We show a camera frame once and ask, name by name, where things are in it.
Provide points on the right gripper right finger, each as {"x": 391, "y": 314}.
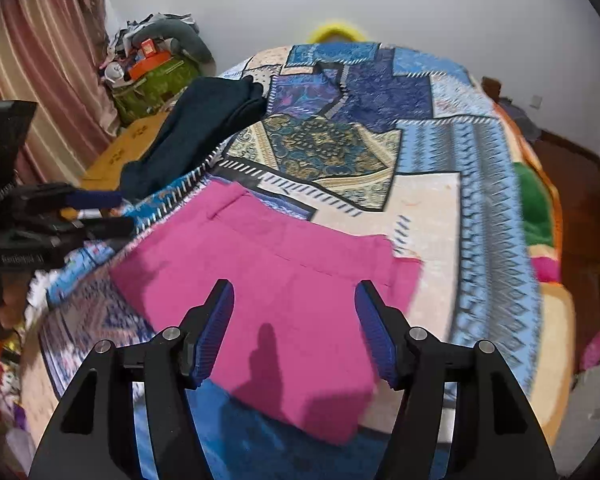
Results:
{"x": 495, "y": 434}

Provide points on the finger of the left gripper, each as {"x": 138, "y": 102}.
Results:
{"x": 83, "y": 199}

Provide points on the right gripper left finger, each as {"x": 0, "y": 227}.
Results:
{"x": 92, "y": 433}

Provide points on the pink pants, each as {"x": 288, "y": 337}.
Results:
{"x": 294, "y": 349}

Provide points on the green storage bag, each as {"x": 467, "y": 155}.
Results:
{"x": 147, "y": 95}

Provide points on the orange box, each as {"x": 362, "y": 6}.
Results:
{"x": 149, "y": 57}

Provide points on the dark folded garment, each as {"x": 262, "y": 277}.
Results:
{"x": 209, "y": 111}

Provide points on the striped red curtain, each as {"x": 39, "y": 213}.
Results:
{"x": 50, "y": 54}

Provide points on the orange green blanket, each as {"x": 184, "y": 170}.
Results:
{"x": 543, "y": 233}

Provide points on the yellow foam headboard tube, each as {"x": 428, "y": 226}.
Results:
{"x": 335, "y": 31}

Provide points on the white wall socket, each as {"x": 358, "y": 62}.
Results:
{"x": 536, "y": 102}

